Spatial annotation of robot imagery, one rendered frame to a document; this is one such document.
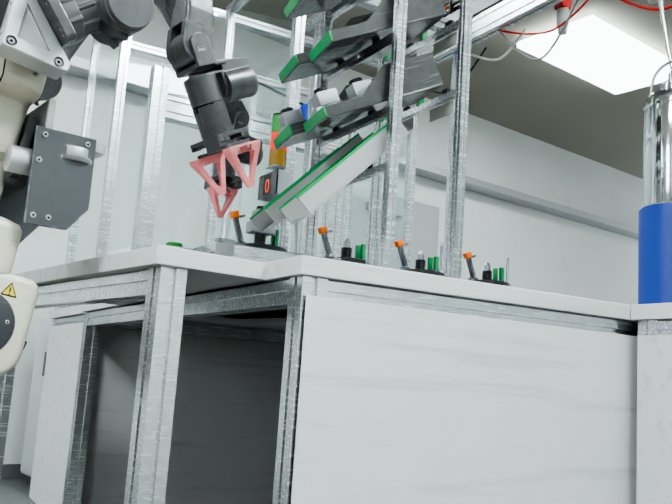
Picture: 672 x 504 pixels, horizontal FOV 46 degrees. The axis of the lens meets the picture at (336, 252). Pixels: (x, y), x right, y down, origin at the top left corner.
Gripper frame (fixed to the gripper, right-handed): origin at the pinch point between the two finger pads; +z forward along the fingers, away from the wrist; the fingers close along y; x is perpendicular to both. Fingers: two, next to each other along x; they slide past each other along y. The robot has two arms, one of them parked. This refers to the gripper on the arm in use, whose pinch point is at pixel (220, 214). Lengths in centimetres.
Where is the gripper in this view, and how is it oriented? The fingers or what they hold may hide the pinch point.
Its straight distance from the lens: 197.6
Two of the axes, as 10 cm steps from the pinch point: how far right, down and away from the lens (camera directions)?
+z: -0.7, 9.9, -1.4
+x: -8.7, -1.3, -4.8
